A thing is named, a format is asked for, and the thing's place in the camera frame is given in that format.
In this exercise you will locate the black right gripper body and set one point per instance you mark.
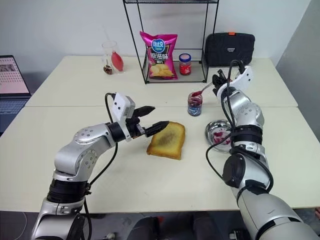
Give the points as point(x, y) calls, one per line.
point(217, 88)

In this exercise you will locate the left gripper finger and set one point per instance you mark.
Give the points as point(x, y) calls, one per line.
point(146, 110)
point(157, 127)

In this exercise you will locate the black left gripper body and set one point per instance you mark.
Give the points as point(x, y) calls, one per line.
point(133, 124)

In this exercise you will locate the metal spoon with jam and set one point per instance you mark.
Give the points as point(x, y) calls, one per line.
point(206, 88)

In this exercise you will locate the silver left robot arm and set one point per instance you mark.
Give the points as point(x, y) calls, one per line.
point(75, 155)

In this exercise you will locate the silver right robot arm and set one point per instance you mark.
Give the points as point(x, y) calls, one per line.
point(250, 112)

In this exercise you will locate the toasted bread slice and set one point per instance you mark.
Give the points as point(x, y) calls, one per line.
point(166, 141)

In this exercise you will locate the open blue-label jam jar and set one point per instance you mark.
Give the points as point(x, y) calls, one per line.
point(195, 107)

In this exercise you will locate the black zippered bag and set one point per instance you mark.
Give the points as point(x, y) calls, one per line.
point(230, 50)

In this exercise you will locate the small shiny metal dish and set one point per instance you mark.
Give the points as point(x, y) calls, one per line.
point(217, 125)

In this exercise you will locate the small brown nut-like object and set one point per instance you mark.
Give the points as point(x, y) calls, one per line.
point(108, 69)

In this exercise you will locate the pink potato chips bag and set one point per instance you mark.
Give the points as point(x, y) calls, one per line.
point(158, 55)

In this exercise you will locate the red leaf-shaped object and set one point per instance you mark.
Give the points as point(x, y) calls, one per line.
point(117, 61)

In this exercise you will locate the clear glass cup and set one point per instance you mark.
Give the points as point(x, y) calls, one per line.
point(107, 50)

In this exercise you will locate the open laptop computer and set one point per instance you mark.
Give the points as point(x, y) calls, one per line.
point(12, 75)

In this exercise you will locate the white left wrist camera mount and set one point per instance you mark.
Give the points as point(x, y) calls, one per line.
point(122, 105)

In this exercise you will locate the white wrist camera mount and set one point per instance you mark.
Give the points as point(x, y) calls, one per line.
point(122, 105)
point(246, 76)

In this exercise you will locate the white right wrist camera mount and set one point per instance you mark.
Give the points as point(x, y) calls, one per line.
point(246, 76)

